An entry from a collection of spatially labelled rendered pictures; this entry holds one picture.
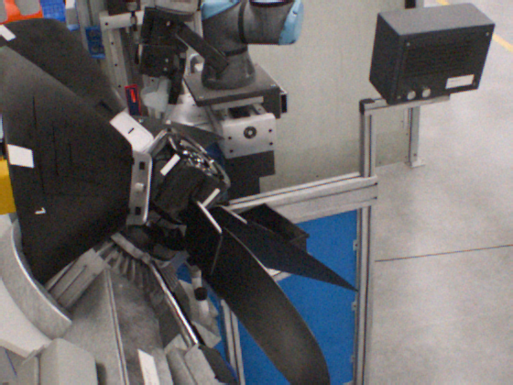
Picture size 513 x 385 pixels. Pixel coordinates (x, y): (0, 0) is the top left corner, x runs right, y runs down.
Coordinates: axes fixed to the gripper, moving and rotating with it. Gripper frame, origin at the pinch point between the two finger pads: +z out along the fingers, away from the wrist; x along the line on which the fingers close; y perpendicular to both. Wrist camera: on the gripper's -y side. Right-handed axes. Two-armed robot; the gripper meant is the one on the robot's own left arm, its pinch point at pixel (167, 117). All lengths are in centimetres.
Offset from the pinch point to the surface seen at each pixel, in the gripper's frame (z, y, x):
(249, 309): 6.9, -3.1, 48.9
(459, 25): -27, -63, -8
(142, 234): 2.7, 9.4, 38.5
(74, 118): -15, 20, 46
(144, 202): -1.5, 9.6, 37.6
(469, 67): -18, -71, -9
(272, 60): 21, -80, -157
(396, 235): 79, -135, -98
